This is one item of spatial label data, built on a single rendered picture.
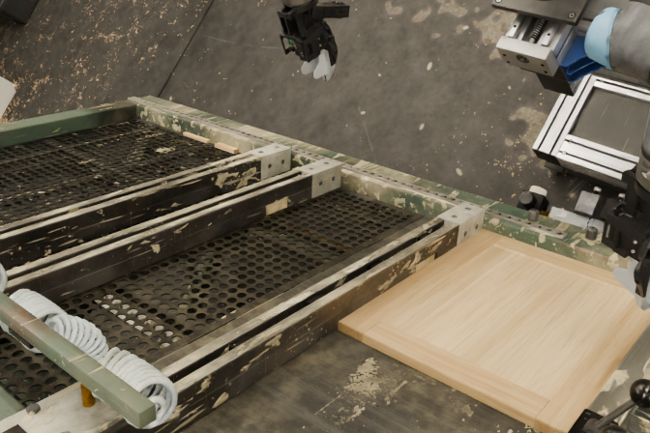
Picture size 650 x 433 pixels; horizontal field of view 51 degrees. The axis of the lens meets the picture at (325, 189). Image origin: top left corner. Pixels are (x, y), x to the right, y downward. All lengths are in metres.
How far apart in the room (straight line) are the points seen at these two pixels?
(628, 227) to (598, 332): 0.44
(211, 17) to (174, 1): 0.37
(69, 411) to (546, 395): 0.71
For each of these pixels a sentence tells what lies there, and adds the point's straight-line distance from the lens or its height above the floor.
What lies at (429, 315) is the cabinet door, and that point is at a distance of 1.31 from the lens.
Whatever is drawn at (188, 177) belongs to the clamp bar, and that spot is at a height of 1.23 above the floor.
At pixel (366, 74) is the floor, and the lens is 3.17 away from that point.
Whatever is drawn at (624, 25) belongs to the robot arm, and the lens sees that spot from 0.99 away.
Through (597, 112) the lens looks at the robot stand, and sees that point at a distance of 2.50.
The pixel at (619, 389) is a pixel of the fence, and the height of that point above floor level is 1.26.
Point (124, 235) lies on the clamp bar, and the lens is 1.47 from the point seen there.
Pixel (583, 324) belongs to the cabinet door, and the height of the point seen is 1.09.
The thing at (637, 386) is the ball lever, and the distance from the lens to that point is 1.01.
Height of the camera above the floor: 2.44
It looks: 54 degrees down
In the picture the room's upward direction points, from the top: 56 degrees counter-clockwise
